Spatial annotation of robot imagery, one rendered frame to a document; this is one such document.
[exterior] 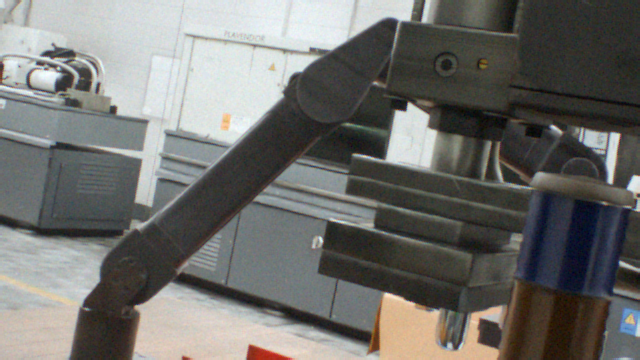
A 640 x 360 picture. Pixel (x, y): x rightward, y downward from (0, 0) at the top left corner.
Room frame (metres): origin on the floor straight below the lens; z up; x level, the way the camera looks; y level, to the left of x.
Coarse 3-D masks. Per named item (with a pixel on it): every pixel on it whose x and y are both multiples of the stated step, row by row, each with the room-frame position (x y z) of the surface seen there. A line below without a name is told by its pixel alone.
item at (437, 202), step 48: (480, 144) 0.66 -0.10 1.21; (384, 192) 0.66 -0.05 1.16; (432, 192) 0.64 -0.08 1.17; (480, 192) 0.63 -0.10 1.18; (528, 192) 0.61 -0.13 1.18; (336, 240) 0.63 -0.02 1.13; (384, 240) 0.62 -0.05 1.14; (432, 240) 0.62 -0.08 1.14; (480, 240) 0.65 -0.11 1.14; (384, 288) 0.61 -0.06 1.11; (432, 288) 0.60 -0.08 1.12; (480, 288) 0.61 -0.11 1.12
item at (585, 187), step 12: (540, 180) 0.38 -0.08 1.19; (552, 180) 0.37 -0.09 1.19; (564, 180) 0.37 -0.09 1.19; (576, 180) 0.37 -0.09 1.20; (588, 180) 0.37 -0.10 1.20; (600, 180) 0.38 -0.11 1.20; (564, 192) 0.37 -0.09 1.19; (576, 192) 0.37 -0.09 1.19; (588, 192) 0.37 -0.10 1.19; (600, 192) 0.37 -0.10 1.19; (612, 192) 0.37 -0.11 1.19; (624, 192) 0.37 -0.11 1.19; (624, 204) 0.37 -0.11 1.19
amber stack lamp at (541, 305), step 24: (528, 288) 0.37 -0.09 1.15; (552, 288) 0.38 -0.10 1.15; (528, 312) 0.37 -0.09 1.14; (552, 312) 0.37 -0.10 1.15; (576, 312) 0.37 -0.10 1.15; (600, 312) 0.37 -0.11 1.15; (504, 336) 0.38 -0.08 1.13; (528, 336) 0.37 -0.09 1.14; (552, 336) 0.37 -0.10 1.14; (576, 336) 0.37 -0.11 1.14; (600, 336) 0.37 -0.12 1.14
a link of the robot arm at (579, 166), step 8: (568, 160) 0.97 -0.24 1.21; (576, 160) 0.96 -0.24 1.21; (584, 160) 0.96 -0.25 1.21; (568, 168) 0.96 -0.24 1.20; (576, 168) 0.96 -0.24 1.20; (584, 168) 0.96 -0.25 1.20; (592, 168) 0.96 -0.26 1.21; (592, 176) 0.96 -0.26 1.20; (632, 264) 0.97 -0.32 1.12; (616, 288) 0.99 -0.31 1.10; (624, 288) 0.99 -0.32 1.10; (632, 288) 0.98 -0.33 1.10
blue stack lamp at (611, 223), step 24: (528, 216) 0.38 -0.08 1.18; (552, 216) 0.37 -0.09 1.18; (576, 216) 0.37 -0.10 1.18; (600, 216) 0.37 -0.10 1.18; (624, 216) 0.37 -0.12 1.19; (528, 240) 0.38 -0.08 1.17; (552, 240) 0.37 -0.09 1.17; (576, 240) 0.37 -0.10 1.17; (600, 240) 0.37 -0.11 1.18; (624, 240) 0.38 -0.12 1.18; (528, 264) 0.38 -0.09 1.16; (552, 264) 0.37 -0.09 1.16; (576, 264) 0.37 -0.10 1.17; (600, 264) 0.37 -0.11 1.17; (576, 288) 0.37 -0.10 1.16; (600, 288) 0.37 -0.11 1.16
